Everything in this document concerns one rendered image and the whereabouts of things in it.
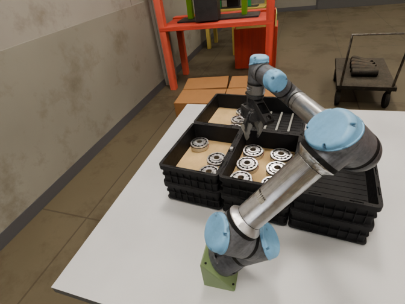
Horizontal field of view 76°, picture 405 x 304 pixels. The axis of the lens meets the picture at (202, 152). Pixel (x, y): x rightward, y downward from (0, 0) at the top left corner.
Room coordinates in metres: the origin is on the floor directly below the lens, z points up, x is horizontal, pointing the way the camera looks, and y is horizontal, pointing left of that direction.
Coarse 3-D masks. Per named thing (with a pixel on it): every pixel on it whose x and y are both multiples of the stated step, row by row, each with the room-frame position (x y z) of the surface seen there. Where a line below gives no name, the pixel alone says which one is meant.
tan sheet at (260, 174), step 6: (264, 150) 1.08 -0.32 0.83; (270, 150) 1.07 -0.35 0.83; (240, 156) 1.05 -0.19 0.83; (264, 156) 1.03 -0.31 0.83; (264, 162) 0.98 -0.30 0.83; (234, 168) 0.97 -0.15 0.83; (264, 168) 0.93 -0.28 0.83; (252, 174) 0.90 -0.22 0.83; (258, 174) 0.90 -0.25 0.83; (264, 174) 0.89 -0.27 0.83; (258, 180) 0.86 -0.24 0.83
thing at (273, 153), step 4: (276, 148) 1.04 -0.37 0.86; (280, 148) 1.03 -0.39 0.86; (272, 152) 1.01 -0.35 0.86; (288, 152) 1.00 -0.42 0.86; (272, 156) 0.98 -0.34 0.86; (276, 156) 0.97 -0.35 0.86; (284, 156) 0.96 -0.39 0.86; (288, 156) 0.96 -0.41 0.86; (280, 160) 0.94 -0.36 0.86; (284, 160) 0.94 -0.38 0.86
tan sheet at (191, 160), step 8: (216, 144) 1.19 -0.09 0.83; (224, 144) 1.18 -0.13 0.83; (192, 152) 1.15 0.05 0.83; (200, 152) 1.14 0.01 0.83; (208, 152) 1.13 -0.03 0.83; (224, 152) 1.11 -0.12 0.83; (184, 160) 1.09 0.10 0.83; (192, 160) 1.08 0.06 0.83; (200, 160) 1.07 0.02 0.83; (192, 168) 1.01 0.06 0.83; (200, 168) 1.00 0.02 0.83
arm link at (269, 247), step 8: (264, 232) 0.49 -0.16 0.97; (272, 232) 0.51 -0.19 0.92; (256, 240) 0.46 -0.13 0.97; (264, 240) 0.46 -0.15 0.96; (272, 240) 0.48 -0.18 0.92; (256, 248) 0.45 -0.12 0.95; (264, 248) 0.45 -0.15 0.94; (272, 248) 0.46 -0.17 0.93; (248, 256) 0.44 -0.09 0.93; (256, 256) 0.44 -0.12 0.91; (264, 256) 0.44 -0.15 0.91; (272, 256) 0.44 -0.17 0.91; (248, 264) 0.46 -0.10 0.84
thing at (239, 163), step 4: (240, 160) 0.98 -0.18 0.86; (252, 160) 0.97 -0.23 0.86; (256, 160) 0.96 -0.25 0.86; (240, 164) 0.95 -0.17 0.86; (252, 164) 0.94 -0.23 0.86; (256, 164) 0.94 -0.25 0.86; (240, 168) 0.92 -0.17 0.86; (244, 168) 0.92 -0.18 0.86; (248, 168) 0.91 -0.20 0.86; (252, 168) 0.91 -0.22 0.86
